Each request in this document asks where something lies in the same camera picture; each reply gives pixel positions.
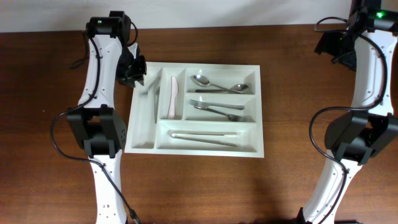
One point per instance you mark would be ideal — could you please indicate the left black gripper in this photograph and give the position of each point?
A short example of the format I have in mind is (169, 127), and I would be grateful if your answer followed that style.
(128, 84)

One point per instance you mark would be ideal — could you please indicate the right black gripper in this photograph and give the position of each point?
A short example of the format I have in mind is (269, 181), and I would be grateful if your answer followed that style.
(337, 50)

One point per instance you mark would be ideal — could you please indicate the small dark teaspoon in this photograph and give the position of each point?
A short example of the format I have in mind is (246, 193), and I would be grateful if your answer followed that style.
(151, 84)

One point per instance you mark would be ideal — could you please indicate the small steel teaspoon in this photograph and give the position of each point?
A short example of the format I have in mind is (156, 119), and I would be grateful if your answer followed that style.
(156, 103)

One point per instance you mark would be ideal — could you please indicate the pink plastic knife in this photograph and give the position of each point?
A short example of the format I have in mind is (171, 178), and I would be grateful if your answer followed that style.
(173, 95)

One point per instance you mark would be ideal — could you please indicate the steel tablespoon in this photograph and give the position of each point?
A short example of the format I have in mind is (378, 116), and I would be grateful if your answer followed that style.
(201, 80)
(242, 88)

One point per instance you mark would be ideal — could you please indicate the steel tweezers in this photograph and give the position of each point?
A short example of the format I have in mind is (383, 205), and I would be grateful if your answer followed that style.
(210, 138)

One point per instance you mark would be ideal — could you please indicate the steel fork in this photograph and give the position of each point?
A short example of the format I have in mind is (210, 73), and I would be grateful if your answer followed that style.
(203, 104)
(231, 117)

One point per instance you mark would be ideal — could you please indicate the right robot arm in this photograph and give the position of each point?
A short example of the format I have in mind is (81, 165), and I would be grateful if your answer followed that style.
(366, 45)

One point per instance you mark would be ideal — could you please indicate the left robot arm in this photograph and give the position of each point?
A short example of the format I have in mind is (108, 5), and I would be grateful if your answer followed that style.
(98, 129)

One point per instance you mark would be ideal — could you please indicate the white plastic cutlery tray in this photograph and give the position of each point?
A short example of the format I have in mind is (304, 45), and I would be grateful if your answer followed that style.
(144, 136)

